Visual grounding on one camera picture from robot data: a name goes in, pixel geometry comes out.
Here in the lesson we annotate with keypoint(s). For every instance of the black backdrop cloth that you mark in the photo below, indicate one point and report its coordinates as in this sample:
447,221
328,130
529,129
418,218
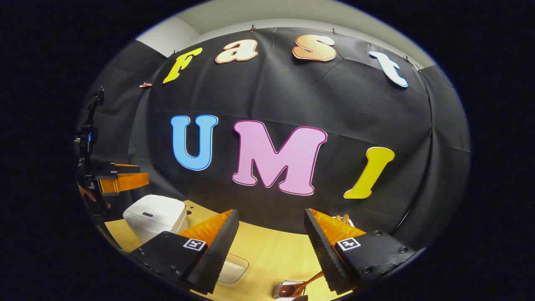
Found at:
355,125

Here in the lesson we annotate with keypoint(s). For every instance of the brown wooden spoon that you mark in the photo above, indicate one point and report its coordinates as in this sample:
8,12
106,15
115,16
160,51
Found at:
307,282

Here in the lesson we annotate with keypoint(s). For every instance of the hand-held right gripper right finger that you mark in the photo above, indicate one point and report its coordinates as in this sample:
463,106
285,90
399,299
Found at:
324,246

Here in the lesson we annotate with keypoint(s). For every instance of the white rice cooker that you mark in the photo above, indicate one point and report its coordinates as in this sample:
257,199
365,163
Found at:
154,213

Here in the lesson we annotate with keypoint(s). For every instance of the white toaster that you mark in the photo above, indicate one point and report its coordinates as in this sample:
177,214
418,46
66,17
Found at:
350,223

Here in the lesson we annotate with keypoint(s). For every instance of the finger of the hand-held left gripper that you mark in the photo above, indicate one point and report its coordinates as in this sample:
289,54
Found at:
125,168
125,183

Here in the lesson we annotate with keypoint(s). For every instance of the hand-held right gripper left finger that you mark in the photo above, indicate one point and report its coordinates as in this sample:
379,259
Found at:
217,251

